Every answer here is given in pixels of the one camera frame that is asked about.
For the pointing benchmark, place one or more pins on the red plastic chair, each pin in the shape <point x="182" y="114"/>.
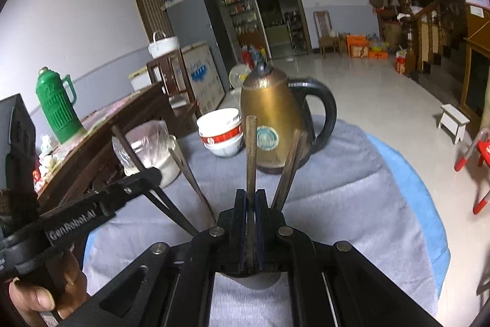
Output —
<point x="471" y="169"/>

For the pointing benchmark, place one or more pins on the wooden chair by wall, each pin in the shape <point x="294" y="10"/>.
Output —
<point x="326" y="36"/>

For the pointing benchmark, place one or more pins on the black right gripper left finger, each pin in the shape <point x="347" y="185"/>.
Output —
<point x="171" y="285"/>

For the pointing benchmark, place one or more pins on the wooden stair railing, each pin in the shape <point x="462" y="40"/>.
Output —
<point x="429" y="31"/>

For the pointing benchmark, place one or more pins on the small white stool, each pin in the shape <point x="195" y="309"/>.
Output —
<point x="454" y="121"/>

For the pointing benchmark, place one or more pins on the dark chopstick two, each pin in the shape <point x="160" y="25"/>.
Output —
<point x="188" y="174"/>

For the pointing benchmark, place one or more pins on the white chest freezer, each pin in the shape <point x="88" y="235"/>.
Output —
<point x="189" y="75"/>

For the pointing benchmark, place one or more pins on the green thermos flask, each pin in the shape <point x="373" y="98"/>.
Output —
<point x="57" y="97"/>

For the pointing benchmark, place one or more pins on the white pot with handles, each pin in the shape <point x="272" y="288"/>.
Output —
<point x="153" y="152"/>

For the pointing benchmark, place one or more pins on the clear plastic bag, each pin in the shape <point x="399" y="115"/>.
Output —
<point x="150" y="128"/>

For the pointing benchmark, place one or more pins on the gold electric kettle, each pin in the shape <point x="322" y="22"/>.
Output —
<point x="280" y="105"/>

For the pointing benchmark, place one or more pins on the dark chopstick six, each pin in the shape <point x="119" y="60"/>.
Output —
<point x="251" y="144"/>

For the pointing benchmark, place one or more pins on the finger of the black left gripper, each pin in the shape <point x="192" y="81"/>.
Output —
<point x="117" y="194"/>

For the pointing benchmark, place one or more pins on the red white bowl stack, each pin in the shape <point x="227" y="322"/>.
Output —
<point x="221" y="132"/>

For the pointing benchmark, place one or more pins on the person's left hand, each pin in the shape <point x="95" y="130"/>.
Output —
<point x="30" y="300"/>

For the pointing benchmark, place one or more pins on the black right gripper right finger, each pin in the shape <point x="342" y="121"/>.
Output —
<point x="330" y="285"/>

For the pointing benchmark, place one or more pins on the grey towel cloth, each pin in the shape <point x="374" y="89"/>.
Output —
<point x="345" y="192"/>

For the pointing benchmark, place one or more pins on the dark grey utensil holder cup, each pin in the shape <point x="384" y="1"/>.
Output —
<point x="257" y="282"/>

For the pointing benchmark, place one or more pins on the white plastic bucket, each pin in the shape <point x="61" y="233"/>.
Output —
<point x="162" y="44"/>

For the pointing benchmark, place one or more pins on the grey refrigerator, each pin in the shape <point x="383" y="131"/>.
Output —
<point x="195" y="21"/>

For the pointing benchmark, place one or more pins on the dark chopstick five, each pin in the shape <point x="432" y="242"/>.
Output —
<point x="155" y="193"/>

